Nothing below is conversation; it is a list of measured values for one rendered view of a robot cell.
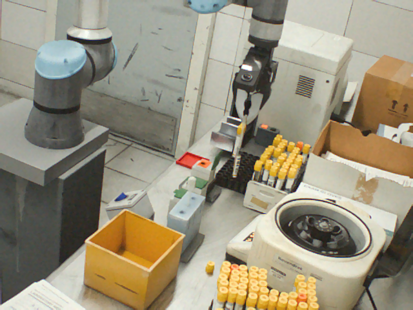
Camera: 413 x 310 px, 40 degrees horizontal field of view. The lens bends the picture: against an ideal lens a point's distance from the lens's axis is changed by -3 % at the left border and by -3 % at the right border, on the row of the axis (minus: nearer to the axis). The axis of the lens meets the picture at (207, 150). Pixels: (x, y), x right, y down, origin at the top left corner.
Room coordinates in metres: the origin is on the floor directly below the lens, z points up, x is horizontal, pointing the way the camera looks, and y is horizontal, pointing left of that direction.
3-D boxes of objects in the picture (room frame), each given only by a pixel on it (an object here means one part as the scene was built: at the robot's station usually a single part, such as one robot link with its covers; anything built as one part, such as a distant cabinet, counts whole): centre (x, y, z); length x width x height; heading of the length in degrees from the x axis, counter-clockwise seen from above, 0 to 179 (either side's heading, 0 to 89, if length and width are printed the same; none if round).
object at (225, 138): (1.53, -0.06, 0.92); 0.21 x 0.07 x 0.05; 163
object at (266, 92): (1.28, -0.09, 1.13); 0.05 x 0.02 x 0.09; 73
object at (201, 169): (1.22, 0.00, 0.92); 0.05 x 0.04 x 0.06; 71
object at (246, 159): (1.34, -0.09, 0.93); 0.17 x 0.09 x 0.11; 163
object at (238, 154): (1.29, -0.08, 0.93); 0.01 x 0.01 x 0.10; 73
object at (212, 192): (1.22, 0.00, 0.89); 0.09 x 0.05 x 0.04; 71
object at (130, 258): (0.86, 0.10, 0.92); 0.13 x 0.13 x 0.10; 70
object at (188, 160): (1.36, 0.03, 0.88); 0.07 x 0.07 x 0.01; 73
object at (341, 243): (0.98, -0.25, 0.97); 0.15 x 0.15 x 0.07
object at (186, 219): (1.00, 0.02, 0.92); 0.10 x 0.07 x 0.10; 165
